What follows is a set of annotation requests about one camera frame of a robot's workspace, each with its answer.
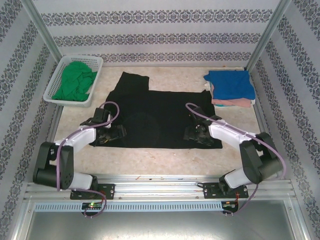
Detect black t-shirt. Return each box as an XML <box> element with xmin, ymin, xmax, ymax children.
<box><xmin>89</xmin><ymin>71</ymin><xmax>224</xmax><ymax>150</ymax></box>

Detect light teal folded t-shirt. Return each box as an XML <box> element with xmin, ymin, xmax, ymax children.
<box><xmin>213</xmin><ymin>104</ymin><xmax>252</xmax><ymax>109</ymax></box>

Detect pink folded t-shirt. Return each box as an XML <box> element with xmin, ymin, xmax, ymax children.
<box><xmin>211</xmin><ymin>96</ymin><xmax>254</xmax><ymax>108</ymax></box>

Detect green t-shirt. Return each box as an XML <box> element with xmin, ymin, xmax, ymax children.
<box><xmin>51</xmin><ymin>61</ymin><xmax>99</xmax><ymax>102</ymax></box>

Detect white plastic basket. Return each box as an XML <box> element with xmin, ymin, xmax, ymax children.
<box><xmin>42</xmin><ymin>55</ymin><xmax>104</xmax><ymax>109</ymax></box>

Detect metal sheet panel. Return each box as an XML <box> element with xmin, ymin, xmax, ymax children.
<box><xmin>14</xmin><ymin>199</ymin><xmax>310</xmax><ymax>240</ymax></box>

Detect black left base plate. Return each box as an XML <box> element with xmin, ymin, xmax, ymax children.
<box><xmin>69</xmin><ymin>183</ymin><xmax>116</xmax><ymax>201</ymax></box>

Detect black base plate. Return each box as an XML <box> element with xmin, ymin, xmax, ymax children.
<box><xmin>203</xmin><ymin>182</ymin><xmax>250</xmax><ymax>200</ymax></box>
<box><xmin>69</xmin><ymin>183</ymin><xmax>116</xmax><ymax>201</ymax></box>

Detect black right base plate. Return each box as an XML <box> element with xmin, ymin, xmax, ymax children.
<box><xmin>203</xmin><ymin>182</ymin><xmax>250</xmax><ymax>200</ymax></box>

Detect aluminium mounting rail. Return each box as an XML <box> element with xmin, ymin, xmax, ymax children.
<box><xmin>23</xmin><ymin>174</ymin><xmax>296</xmax><ymax>202</ymax></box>

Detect slotted grey cable duct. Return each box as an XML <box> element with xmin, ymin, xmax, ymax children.
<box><xmin>33</xmin><ymin>201</ymin><xmax>223</xmax><ymax>212</ymax></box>

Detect aluminium frame post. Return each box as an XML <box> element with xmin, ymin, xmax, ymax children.
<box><xmin>23</xmin><ymin>0</ymin><xmax>65</xmax><ymax>60</ymax></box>
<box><xmin>245</xmin><ymin>0</ymin><xmax>294</xmax><ymax>71</ymax></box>

